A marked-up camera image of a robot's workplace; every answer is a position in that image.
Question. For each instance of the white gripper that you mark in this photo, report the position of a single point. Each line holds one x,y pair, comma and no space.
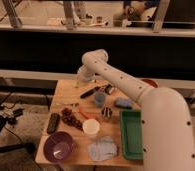
82,79

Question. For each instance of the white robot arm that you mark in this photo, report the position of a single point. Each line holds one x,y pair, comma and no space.
167,132

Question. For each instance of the red bowl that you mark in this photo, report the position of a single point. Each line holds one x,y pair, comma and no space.
151,82

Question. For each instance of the purple bowl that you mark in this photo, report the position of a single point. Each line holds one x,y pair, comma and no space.
58,147

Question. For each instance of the blue grey cup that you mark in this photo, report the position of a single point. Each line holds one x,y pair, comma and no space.
99,99

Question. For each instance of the small black silver object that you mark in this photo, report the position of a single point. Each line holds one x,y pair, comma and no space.
109,89

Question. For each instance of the dark red grape bunch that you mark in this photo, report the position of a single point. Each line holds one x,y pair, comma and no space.
69,119

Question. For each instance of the black white striped ball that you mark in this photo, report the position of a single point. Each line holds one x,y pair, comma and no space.
106,113

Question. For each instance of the blue sponge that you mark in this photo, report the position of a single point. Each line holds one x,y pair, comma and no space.
123,103

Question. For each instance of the white paper cup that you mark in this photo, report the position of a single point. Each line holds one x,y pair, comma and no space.
91,128

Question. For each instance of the black remote control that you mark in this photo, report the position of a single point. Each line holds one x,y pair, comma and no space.
53,123

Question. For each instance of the wooden table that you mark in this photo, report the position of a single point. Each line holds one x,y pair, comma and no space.
68,96

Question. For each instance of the green plastic tray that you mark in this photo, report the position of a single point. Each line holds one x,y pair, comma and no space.
131,134

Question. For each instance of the light blue cloth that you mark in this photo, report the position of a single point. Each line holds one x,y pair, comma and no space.
103,149

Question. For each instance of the orange handled tool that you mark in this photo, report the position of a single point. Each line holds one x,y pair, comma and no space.
86,115

